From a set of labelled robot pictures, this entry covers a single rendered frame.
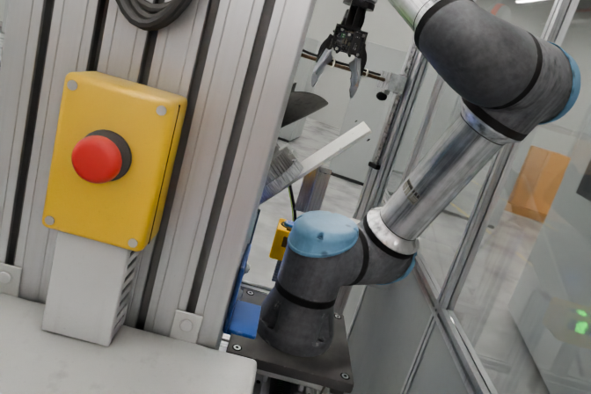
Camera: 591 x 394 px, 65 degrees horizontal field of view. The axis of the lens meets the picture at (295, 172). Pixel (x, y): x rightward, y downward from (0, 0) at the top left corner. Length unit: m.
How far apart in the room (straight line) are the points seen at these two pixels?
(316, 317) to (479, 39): 0.52
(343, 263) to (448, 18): 0.43
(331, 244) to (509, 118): 0.34
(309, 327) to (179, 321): 0.40
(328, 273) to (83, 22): 0.55
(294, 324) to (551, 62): 0.57
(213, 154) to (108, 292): 0.15
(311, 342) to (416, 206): 0.30
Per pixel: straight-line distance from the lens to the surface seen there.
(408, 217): 0.84
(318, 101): 1.63
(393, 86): 1.96
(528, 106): 0.74
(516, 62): 0.67
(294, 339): 0.85
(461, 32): 0.66
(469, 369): 1.16
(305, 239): 0.80
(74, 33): 0.46
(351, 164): 7.07
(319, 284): 0.82
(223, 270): 0.46
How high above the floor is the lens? 1.52
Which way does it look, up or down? 13 degrees down
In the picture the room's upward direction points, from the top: 16 degrees clockwise
